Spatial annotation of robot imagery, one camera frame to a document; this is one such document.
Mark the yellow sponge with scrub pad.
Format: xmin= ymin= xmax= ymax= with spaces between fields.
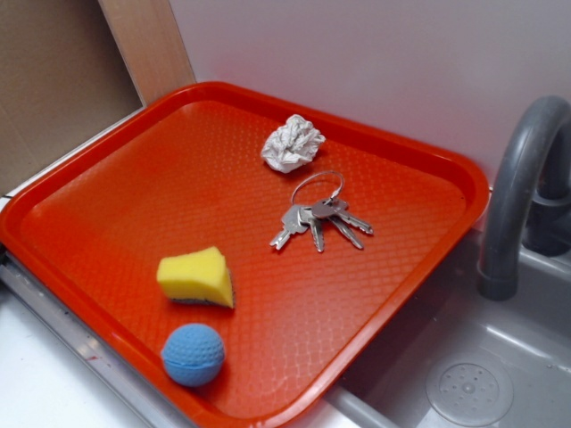
xmin=156 ymin=246 xmax=235 ymax=309

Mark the silver key leftmost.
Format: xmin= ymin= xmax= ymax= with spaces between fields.
xmin=269 ymin=204 xmax=308 ymax=251

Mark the silver key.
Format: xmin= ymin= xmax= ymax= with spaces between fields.
xmin=300 ymin=207 xmax=325 ymax=253
xmin=329 ymin=199 xmax=374 ymax=235
xmin=311 ymin=200 xmax=364 ymax=250
xmin=269 ymin=204 xmax=308 ymax=251

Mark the silver key rightmost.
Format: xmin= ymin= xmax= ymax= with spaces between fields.
xmin=329 ymin=199 xmax=374 ymax=235

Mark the orange plastic tray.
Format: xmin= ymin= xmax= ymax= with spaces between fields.
xmin=1 ymin=83 xmax=489 ymax=427

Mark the crumpled white paper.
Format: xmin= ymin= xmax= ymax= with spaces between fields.
xmin=261 ymin=114 xmax=326 ymax=174

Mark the blue dimpled ball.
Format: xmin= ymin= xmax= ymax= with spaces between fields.
xmin=161 ymin=324 xmax=226 ymax=387

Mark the wooden board strip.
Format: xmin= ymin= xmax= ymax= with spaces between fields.
xmin=99 ymin=0 xmax=195 ymax=106

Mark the grey plastic sink basin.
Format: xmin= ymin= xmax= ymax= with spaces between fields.
xmin=326 ymin=233 xmax=570 ymax=427

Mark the grey toy faucet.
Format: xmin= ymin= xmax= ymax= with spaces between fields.
xmin=477 ymin=95 xmax=570 ymax=300

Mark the round sink drain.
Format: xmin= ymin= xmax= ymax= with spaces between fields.
xmin=426 ymin=359 xmax=514 ymax=426

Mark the brown cardboard panel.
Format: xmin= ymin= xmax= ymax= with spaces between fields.
xmin=1 ymin=1 xmax=141 ymax=193

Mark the silver key ring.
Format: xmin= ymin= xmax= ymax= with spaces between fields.
xmin=291 ymin=170 xmax=346 ymax=206

